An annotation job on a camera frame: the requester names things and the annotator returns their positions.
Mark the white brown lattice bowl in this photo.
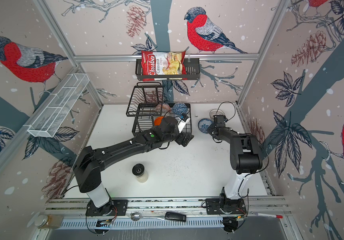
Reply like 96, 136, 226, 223
209, 109, 225, 119

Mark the black car key fob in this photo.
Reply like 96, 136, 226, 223
164, 212, 187, 223

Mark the black wire dish rack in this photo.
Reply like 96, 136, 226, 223
126, 82, 191, 136

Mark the blue floral bowl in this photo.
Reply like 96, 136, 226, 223
198, 118, 213, 134

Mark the blue geometric patterned bowl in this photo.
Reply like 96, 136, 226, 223
172, 103, 189, 117

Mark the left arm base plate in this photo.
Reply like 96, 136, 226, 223
86, 200, 129, 217

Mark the white wire mesh basket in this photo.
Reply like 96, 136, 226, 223
28, 73, 90, 138

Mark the metal spoon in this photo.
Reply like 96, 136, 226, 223
130, 212, 165, 222

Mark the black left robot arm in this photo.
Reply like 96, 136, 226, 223
73, 114, 194, 208

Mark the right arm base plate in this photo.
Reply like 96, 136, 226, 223
205, 199, 247, 215

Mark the red white marker pen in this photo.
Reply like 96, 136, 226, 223
255, 213, 283, 219

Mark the glass jar with spice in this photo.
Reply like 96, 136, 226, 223
35, 215, 64, 229

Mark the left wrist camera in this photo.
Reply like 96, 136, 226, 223
178, 113, 191, 133

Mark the red cassava chips bag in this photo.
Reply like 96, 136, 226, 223
141, 51, 187, 81

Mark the black wall shelf basket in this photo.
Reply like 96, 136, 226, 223
135, 57, 201, 81

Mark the red patterned bowl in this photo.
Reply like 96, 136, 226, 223
155, 103, 171, 115

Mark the black lid jar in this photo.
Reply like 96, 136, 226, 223
132, 164, 149, 183

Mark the orange plastic bowl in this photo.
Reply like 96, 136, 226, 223
154, 117, 164, 126

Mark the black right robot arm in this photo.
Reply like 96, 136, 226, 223
207, 115, 263, 214

